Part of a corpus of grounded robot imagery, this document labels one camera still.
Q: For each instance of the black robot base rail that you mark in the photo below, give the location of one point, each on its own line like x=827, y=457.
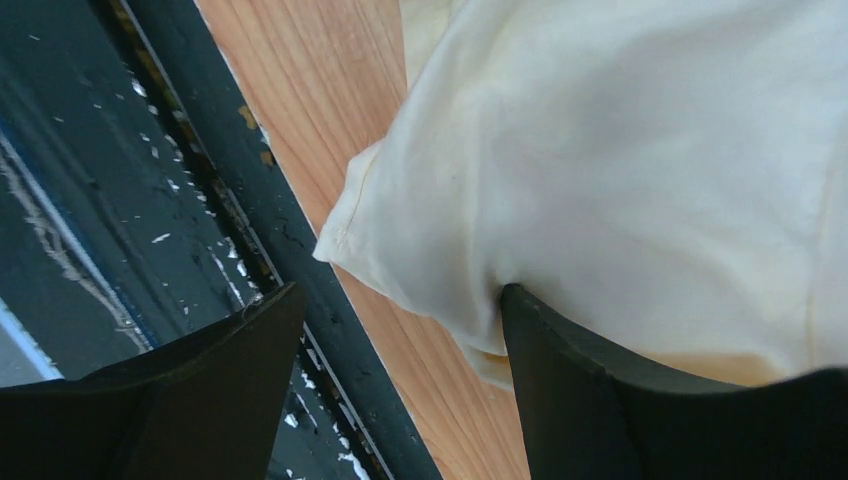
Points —
x=140, y=203

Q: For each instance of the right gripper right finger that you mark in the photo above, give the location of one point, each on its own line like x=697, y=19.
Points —
x=592, y=409

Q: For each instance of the cream underwear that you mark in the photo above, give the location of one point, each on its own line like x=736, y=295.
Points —
x=671, y=175

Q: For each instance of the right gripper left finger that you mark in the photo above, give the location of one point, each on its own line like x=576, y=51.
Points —
x=205, y=406

